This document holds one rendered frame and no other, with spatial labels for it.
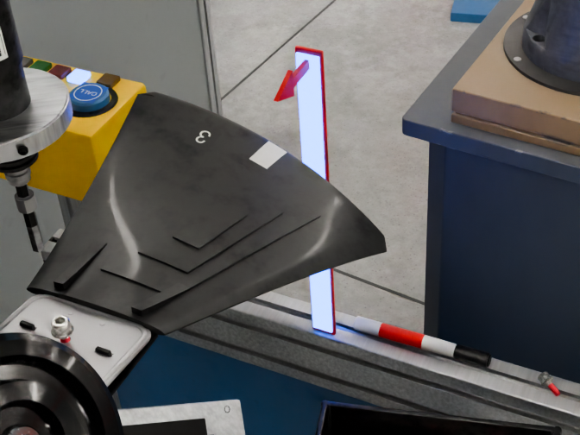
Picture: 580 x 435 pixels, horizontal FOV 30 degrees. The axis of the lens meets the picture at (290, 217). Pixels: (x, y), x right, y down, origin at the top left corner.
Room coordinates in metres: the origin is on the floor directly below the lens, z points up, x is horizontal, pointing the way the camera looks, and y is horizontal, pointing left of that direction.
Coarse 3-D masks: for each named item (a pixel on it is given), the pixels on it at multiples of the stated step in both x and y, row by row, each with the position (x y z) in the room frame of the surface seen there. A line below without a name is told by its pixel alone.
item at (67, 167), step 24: (96, 72) 0.95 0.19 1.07; (120, 96) 0.90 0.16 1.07; (72, 120) 0.87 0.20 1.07; (96, 120) 0.86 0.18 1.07; (120, 120) 0.88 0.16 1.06; (72, 144) 0.85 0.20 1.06; (96, 144) 0.84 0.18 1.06; (48, 168) 0.87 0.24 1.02; (72, 168) 0.85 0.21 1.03; (96, 168) 0.84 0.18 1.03; (72, 192) 0.86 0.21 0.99
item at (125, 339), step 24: (24, 312) 0.49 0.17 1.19; (48, 312) 0.49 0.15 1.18; (72, 312) 0.49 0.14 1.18; (96, 312) 0.48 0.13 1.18; (48, 336) 0.47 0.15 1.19; (72, 336) 0.46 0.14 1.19; (96, 336) 0.46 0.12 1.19; (120, 336) 0.46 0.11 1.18; (144, 336) 0.46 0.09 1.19; (96, 360) 0.44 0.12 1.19; (120, 360) 0.44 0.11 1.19
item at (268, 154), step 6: (270, 144) 0.68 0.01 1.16; (258, 150) 0.67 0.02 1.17; (264, 150) 0.67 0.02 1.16; (270, 150) 0.67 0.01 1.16; (276, 150) 0.67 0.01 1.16; (282, 150) 0.68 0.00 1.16; (252, 156) 0.66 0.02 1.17; (258, 156) 0.66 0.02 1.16; (264, 156) 0.66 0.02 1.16; (270, 156) 0.66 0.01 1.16; (276, 156) 0.67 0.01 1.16; (258, 162) 0.65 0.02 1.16; (264, 162) 0.65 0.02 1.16; (270, 162) 0.66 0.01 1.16
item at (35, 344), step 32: (0, 352) 0.39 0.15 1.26; (32, 352) 0.40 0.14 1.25; (64, 352) 0.40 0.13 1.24; (0, 384) 0.38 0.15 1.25; (32, 384) 0.38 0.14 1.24; (64, 384) 0.39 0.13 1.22; (96, 384) 0.40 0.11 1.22; (0, 416) 0.37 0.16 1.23; (32, 416) 0.37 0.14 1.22; (64, 416) 0.37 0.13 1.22; (96, 416) 0.38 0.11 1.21
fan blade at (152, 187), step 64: (128, 128) 0.68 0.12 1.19; (192, 128) 0.68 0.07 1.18; (128, 192) 0.60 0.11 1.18; (192, 192) 0.61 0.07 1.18; (256, 192) 0.62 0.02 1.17; (320, 192) 0.63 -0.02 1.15; (64, 256) 0.54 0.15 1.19; (128, 256) 0.53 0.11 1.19; (192, 256) 0.54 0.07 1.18; (256, 256) 0.55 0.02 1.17; (320, 256) 0.56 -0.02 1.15; (192, 320) 0.48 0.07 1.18
